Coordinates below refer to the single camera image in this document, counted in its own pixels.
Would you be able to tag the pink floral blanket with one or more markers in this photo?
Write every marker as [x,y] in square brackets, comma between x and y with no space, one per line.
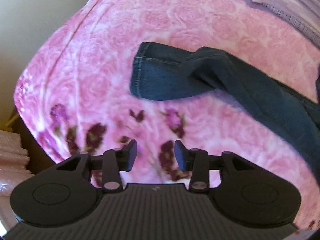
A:
[74,94]

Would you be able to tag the pink plastic bag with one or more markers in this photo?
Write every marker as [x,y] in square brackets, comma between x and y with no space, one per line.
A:
[13,171]

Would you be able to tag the striped grey bedsheet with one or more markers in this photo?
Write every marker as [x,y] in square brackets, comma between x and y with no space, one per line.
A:
[287,12]

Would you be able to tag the dark blue jeans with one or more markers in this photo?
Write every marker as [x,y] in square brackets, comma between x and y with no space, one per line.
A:
[161,72]

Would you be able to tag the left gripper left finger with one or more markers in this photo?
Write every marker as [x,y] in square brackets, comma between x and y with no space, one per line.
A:
[130,154]

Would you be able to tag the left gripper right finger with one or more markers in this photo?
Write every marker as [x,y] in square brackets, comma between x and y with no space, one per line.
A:
[182,156]

